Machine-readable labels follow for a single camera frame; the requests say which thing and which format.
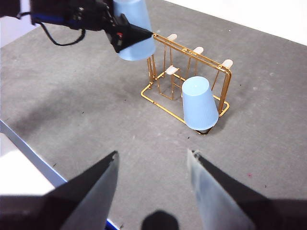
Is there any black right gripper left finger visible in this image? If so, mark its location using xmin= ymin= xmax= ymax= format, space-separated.
xmin=0 ymin=150 xmax=120 ymax=230

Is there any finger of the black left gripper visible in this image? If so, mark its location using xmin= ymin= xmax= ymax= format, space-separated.
xmin=106 ymin=13 xmax=154 ymax=54

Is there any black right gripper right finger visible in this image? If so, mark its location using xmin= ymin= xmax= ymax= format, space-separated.
xmin=187 ymin=149 xmax=307 ymax=230

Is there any blue ribbed plastic cup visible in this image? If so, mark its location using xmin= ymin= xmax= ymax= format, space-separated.
xmin=112 ymin=0 xmax=157 ymax=62
xmin=181 ymin=76 xmax=219 ymax=130

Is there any black cable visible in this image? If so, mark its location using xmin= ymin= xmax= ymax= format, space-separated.
xmin=39 ymin=21 xmax=86 ymax=46

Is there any gold wire cup rack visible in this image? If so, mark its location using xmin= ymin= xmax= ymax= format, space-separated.
xmin=140 ymin=33 xmax=233 ymax=137

